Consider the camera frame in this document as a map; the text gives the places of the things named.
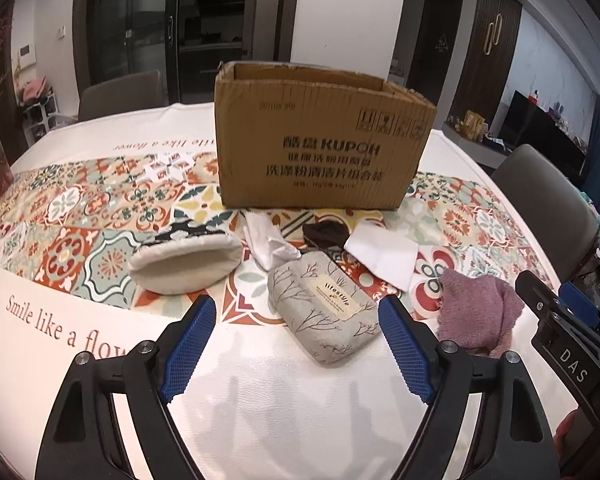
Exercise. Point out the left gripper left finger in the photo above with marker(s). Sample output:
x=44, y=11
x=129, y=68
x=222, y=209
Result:
x=82, y=437

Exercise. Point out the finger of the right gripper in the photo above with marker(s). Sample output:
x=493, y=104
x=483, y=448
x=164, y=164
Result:
x=550, y=311
x=579, y=304

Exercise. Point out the right hand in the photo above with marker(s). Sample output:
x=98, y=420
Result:
x=571, y=433

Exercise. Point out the mauve towel cloth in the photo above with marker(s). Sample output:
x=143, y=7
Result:
x=478, y=314

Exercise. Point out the grey chair right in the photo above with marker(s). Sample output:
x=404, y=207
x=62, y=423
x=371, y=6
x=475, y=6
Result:
x=552, y=208

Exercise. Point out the grey chair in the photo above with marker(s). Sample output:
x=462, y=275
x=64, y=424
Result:
x=125, y=94
x=552, y=208

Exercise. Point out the white folded cloth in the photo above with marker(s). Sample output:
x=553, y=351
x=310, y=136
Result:
x=388, y=255

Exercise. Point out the white tv cabinet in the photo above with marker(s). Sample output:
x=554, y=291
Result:
x=487, y=158

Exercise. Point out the grey floral pouch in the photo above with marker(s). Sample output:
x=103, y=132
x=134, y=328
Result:
x=328, y=314

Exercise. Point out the dark brown cloth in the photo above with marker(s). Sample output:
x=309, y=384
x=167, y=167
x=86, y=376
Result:
x=325, y=234

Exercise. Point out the white sock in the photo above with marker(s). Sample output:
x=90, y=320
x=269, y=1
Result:
x=266, y=242

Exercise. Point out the brown cardboard box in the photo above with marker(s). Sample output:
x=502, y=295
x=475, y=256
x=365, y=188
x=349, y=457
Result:
x=300, y=136

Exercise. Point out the white shoe rack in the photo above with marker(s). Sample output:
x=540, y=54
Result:
x=41, y=117

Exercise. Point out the grey chair far left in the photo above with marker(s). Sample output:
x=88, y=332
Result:
x=125, y=94

